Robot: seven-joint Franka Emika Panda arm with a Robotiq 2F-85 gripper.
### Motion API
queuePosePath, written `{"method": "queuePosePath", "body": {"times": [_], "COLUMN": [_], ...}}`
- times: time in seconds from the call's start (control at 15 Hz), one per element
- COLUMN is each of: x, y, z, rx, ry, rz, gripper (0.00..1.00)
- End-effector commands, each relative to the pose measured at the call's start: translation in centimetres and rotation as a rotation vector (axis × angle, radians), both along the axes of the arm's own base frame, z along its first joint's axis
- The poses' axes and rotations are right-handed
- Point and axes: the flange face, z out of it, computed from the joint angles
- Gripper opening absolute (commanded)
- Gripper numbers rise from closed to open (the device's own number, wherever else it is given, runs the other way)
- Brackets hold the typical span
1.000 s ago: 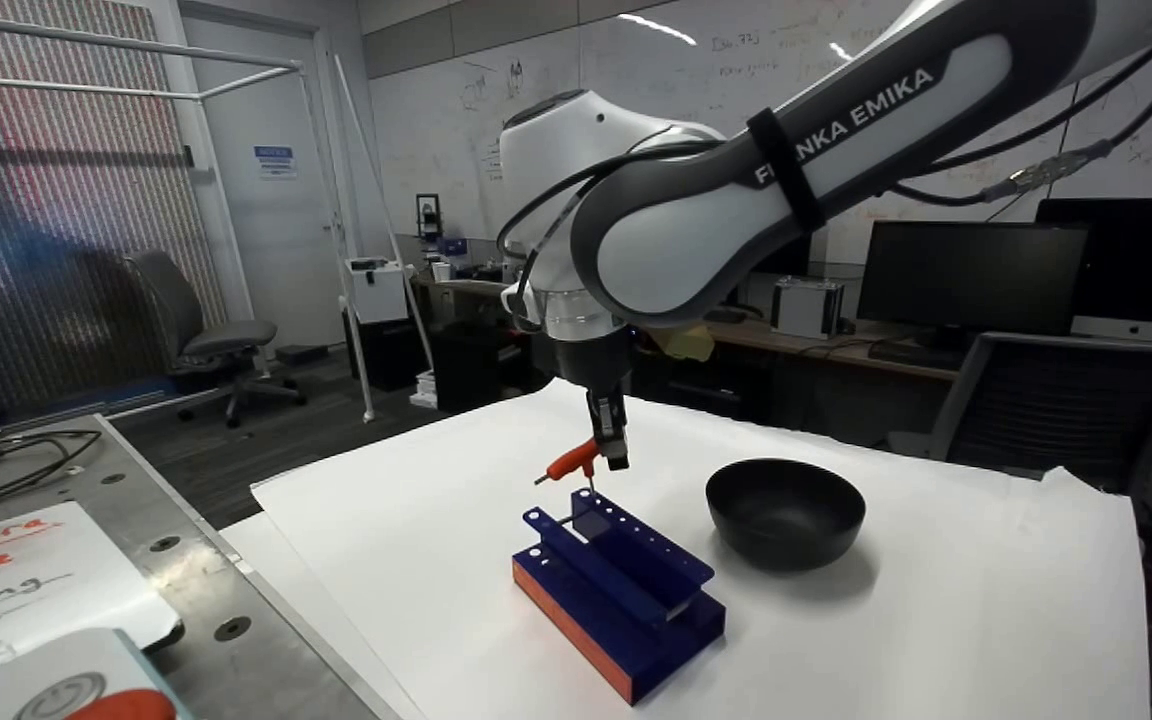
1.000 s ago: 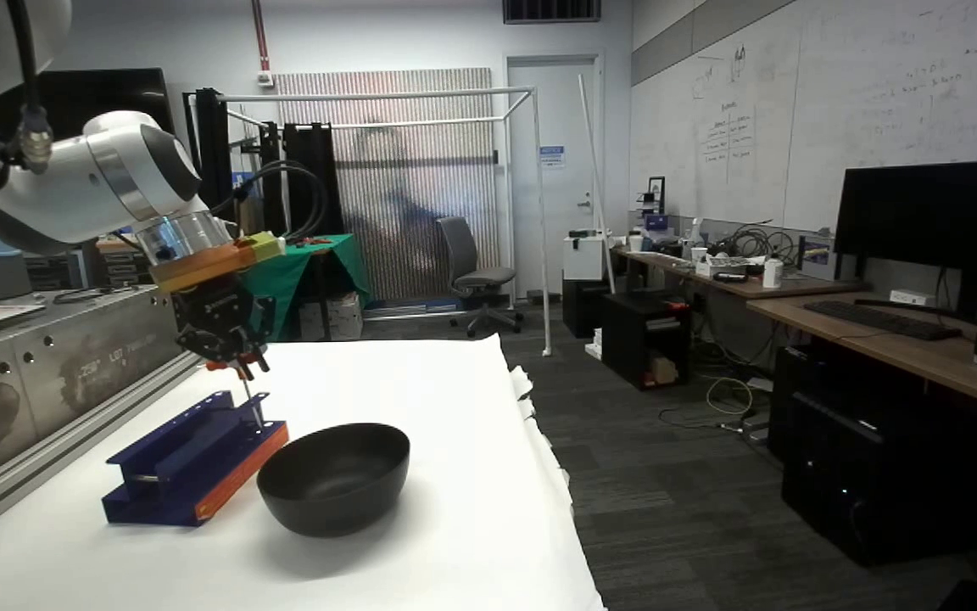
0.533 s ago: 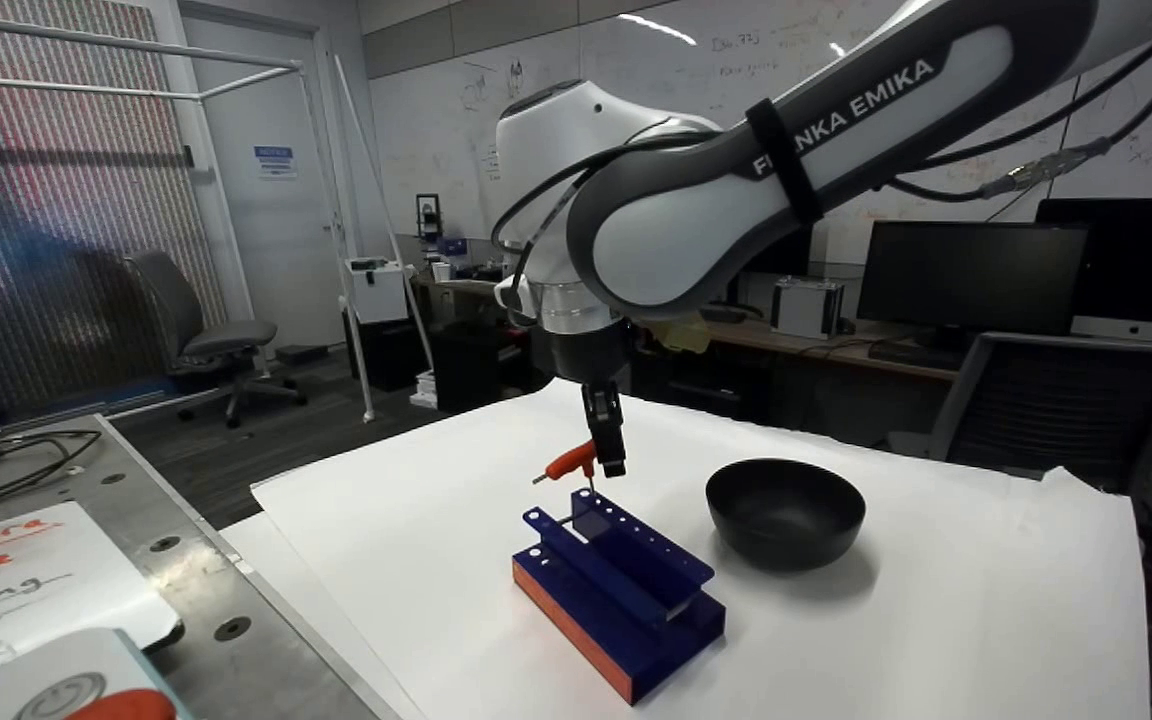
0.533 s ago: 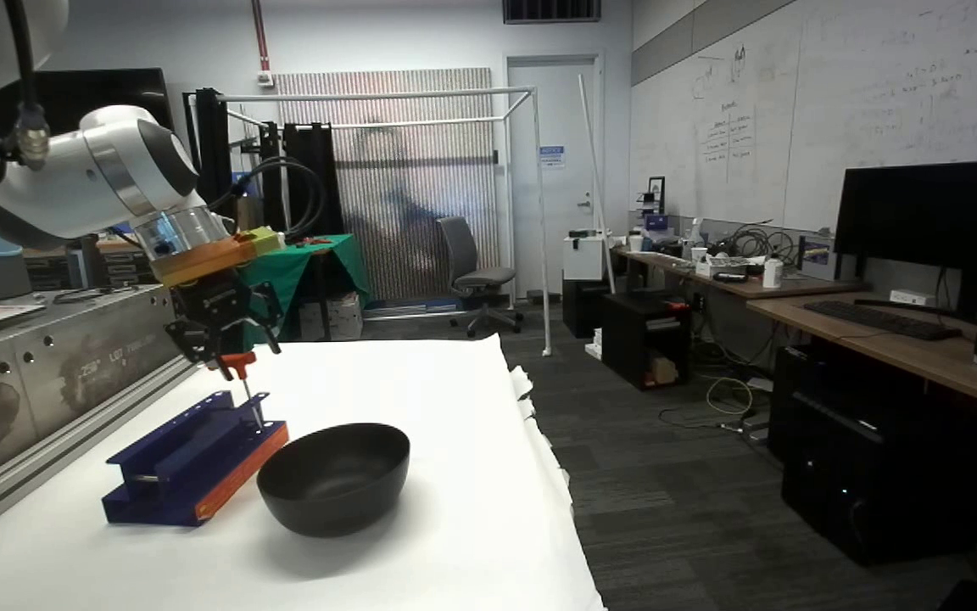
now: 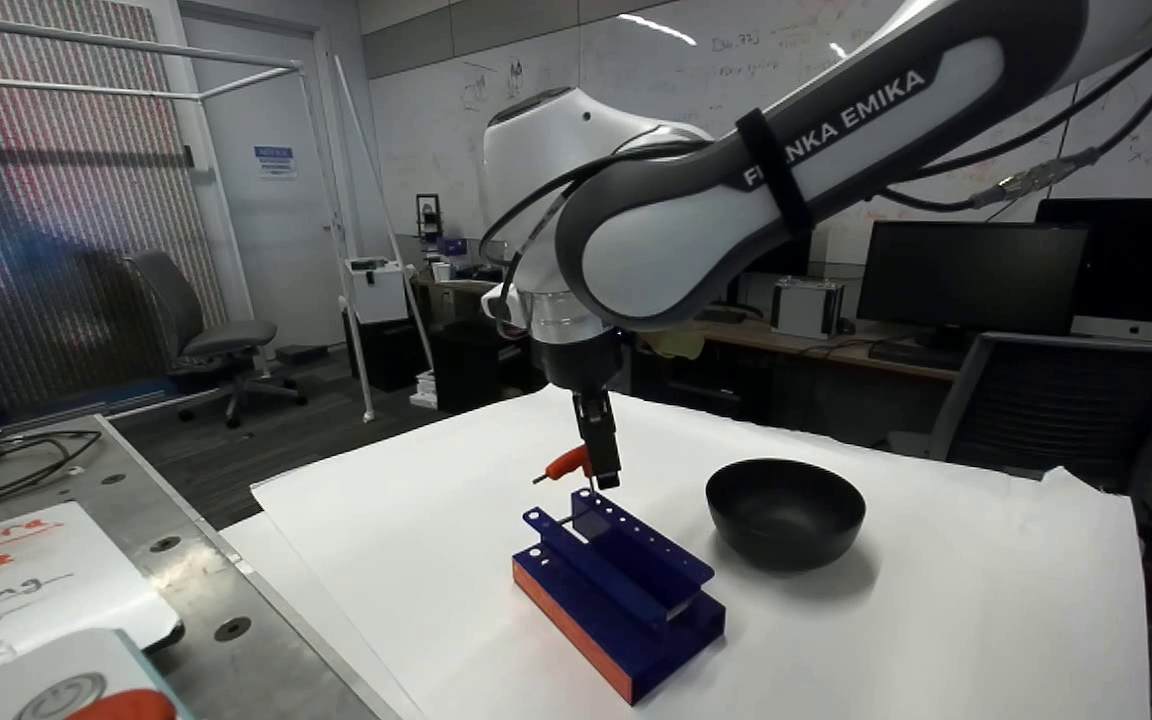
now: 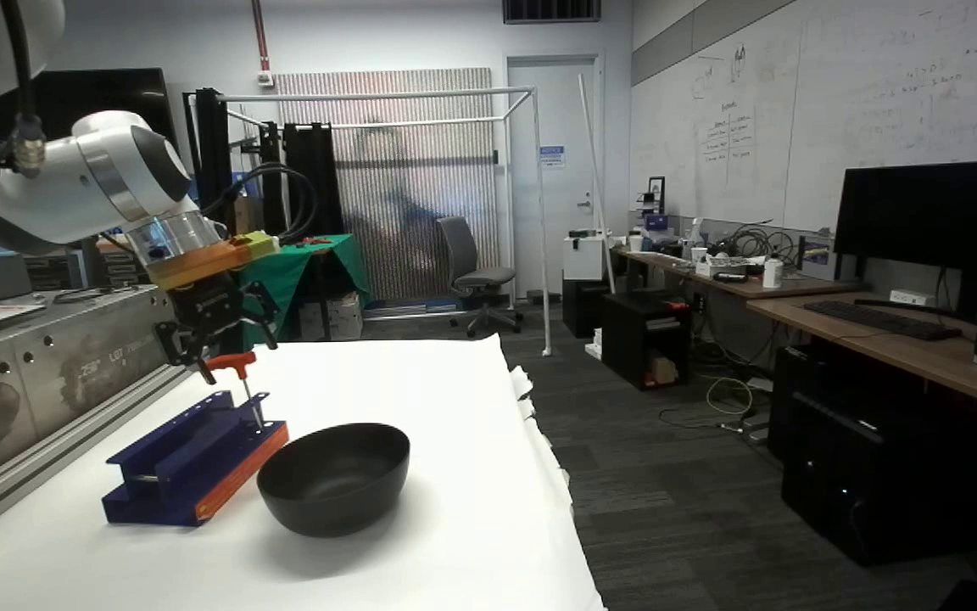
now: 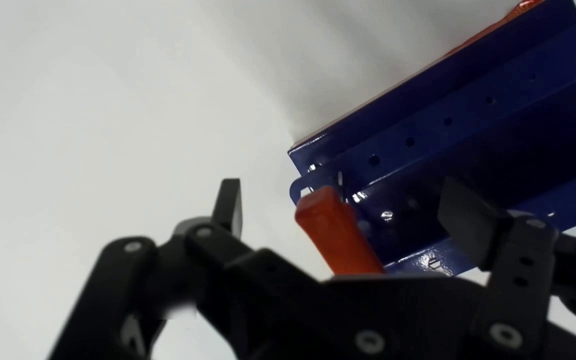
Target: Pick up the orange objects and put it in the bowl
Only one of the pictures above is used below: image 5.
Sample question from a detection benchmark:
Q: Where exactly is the white storage box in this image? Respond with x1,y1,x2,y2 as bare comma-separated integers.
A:
338,258,418,333

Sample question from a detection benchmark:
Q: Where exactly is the handwritten paper sheet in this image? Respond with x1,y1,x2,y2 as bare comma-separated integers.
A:
0,499,184,699

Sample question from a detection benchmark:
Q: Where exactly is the black velcro strap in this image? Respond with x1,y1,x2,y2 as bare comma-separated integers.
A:
732,109,821,250

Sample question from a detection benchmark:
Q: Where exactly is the white card with red disc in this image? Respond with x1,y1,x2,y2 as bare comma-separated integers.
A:
0,626,197,720

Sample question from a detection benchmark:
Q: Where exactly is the wall whiteboard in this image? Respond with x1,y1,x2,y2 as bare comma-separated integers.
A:
363,0,1152,272

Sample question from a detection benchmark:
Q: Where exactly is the black computer monitor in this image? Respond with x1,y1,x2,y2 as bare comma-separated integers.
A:
1033,196,1152,340
852,217,1096,374

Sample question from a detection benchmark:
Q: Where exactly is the grey office chair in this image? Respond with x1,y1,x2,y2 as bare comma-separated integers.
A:
119,250,313,432

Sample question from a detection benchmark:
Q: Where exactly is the blue holder with orange base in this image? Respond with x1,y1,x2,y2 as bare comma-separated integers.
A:
506,486,729,709

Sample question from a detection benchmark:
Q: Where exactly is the black bowl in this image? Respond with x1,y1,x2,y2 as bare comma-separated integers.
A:
704,455,868,575

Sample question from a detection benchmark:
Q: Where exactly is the blue door sign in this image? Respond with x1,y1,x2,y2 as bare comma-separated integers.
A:
253,140,299,179

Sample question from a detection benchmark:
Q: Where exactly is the white pipe frame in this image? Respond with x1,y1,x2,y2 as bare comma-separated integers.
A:
0,10,389,429

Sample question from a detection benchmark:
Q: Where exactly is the grey metal table frame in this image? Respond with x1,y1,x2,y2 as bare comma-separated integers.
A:
0,413,389,720

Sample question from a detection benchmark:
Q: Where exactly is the wooden desk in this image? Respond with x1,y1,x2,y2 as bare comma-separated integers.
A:
409,266,966,397

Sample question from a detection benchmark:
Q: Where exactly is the orange handled small tool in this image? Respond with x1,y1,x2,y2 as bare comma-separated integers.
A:
526,445,590,487

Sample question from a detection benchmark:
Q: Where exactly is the grey mesh chair back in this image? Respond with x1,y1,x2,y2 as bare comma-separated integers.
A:
929,327,1152,499

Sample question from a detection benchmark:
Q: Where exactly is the white paper table cover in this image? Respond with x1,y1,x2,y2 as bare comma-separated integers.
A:
221,386,1152,720

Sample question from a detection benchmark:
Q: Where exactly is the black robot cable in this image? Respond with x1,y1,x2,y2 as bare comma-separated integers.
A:
868,14,1152,217

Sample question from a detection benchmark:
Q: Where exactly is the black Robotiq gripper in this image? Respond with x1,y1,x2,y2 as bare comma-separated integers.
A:
540,333,630,492

